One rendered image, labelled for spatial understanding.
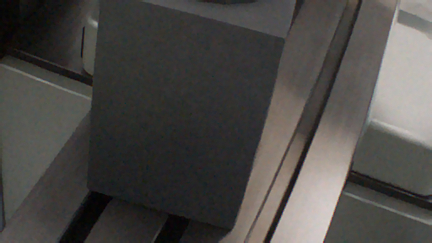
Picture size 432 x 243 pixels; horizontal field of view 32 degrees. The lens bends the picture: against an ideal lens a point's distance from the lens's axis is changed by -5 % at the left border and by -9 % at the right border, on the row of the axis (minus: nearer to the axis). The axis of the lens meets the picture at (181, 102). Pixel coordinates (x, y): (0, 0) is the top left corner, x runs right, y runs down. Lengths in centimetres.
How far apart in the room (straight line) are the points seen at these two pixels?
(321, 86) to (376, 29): 11
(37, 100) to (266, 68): 62
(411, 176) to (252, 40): 51
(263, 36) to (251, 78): 3
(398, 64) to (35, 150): 53
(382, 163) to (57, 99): 44
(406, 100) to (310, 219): 37
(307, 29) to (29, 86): 42
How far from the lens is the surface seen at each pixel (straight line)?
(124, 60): 52
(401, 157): 94
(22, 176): 122
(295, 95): 74
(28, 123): 112
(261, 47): 49
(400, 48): 106
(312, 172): 67
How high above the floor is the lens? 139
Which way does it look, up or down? 41 degrees down
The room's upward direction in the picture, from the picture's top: 10 degrees clockwise
